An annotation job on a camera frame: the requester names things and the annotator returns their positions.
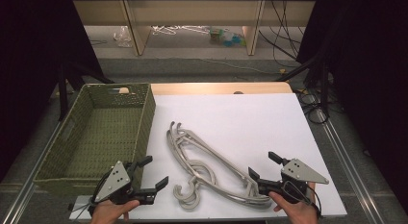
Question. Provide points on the metal floor rail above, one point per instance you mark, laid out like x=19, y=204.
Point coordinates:
x=349, y=166
x=25, y=192

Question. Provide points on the green woven basket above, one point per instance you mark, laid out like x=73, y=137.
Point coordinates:
x=96, y=137

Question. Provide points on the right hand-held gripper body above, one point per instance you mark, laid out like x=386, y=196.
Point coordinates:
x=300, y=172

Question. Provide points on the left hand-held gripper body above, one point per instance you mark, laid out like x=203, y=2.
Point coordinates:
x=112, y=182

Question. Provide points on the black stand legs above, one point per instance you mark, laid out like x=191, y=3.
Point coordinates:
x=63, y=92
x=324, y=86

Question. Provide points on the white table mat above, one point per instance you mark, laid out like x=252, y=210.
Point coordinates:
x=250, y=128

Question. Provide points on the beige wooden shelf unit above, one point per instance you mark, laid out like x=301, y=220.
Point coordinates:
x=192, y=12

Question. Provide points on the black curtain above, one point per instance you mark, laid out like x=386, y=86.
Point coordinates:
x=32, y=57
x=369, y=73

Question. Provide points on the colourful plastic toys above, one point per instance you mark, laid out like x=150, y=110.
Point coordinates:
x=226, y=38

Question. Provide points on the person's left hand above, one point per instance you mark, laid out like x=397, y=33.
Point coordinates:
x=107, y=212

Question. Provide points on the person's right hand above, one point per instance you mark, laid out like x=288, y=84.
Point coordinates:
x=300, y=214

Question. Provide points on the clear plastic bag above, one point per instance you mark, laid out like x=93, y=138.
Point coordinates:
x=122, y=36

